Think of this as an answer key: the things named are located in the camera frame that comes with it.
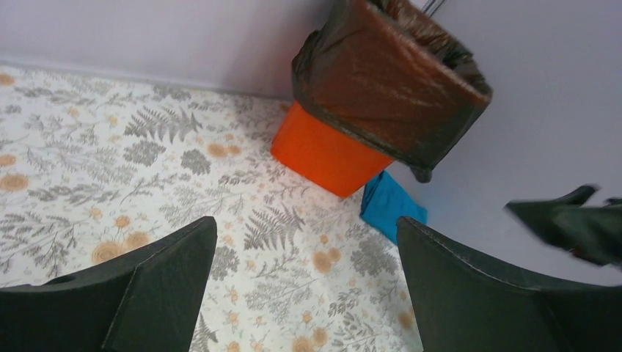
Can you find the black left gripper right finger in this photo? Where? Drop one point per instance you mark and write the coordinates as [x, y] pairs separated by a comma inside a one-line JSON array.
[[466, 300]]

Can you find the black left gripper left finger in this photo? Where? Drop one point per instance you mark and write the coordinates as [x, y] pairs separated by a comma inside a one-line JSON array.
[[148, 299]]

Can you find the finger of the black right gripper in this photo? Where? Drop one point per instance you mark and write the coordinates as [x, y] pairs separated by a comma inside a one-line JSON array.
[[590, 233]]

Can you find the black plastic trash bag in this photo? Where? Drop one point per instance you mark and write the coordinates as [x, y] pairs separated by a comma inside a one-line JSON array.
[[387, 75]]

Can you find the orange plastic trash bin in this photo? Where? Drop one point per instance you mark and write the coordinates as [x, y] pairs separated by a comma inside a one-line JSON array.
[[323, 155]]

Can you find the bright blue folded cloth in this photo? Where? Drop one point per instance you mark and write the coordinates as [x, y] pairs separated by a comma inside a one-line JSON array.
[[384, 201]]

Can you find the floral patterned table mat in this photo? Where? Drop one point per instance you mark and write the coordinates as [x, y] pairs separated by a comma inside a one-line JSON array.
[[93, 168]]

